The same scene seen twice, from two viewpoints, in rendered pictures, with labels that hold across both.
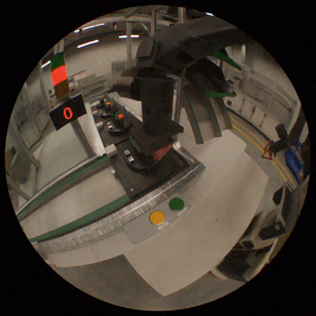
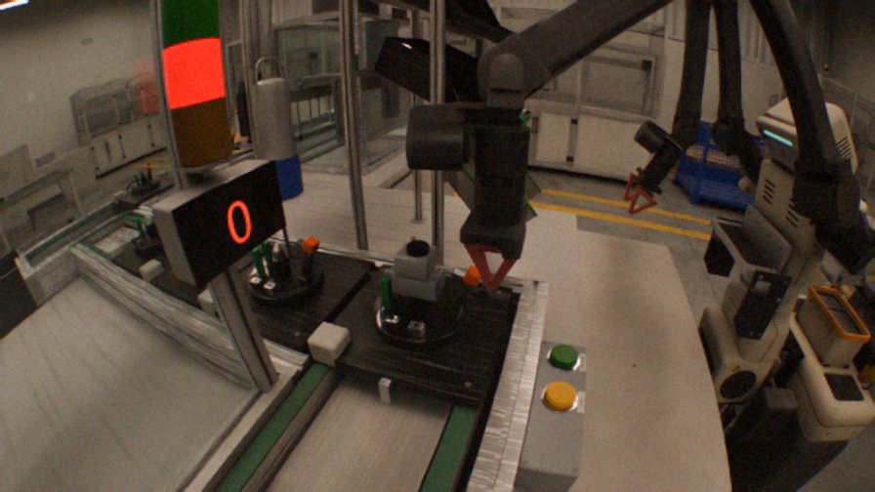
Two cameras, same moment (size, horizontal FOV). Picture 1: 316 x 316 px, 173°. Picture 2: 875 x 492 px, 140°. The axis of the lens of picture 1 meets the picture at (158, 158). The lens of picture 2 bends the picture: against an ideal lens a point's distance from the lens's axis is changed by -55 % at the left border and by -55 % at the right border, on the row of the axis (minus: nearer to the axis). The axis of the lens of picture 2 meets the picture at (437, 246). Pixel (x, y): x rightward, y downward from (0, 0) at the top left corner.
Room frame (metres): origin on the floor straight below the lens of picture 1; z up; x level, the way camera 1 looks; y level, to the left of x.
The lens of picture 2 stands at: (-0.07, 0.27, 1.32)
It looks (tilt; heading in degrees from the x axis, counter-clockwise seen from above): 30 degrees down; 324
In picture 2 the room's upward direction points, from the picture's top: straight up
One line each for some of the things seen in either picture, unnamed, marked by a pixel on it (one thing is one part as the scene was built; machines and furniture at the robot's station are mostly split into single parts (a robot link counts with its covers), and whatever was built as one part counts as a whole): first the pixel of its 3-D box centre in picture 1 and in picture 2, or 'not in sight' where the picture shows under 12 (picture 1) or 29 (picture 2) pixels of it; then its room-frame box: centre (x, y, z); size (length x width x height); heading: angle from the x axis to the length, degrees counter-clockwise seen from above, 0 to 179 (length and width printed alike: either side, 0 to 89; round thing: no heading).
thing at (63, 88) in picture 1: (61, 89); (201, 130); (0.26, 0.28, 1.28); 0.05 x 0.05 x 0.05
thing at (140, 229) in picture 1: (157, 219); (554, 411); (0.05, 0.00, 0.93); 0.21 x 0.07 x 0.06; 125
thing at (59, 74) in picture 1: (59, 75); (193, 73); (0.26, 0.28, 1.33); 0.05 x 0.05 x 0.05
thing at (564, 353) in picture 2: (176, 204); (563, 358); (0.09, -0.06, 0.96); 0.04 x 0.04 x 0.02
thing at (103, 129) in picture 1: (118, 120); (280, 263); (0.48, 0.21, 1.01); 0.24 x 0.24 x 0.13; 35
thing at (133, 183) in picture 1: (143, 157); (420, 322); (0.27, 0.06, 0.96); 0.24 x 0.24 x 0.02; 35
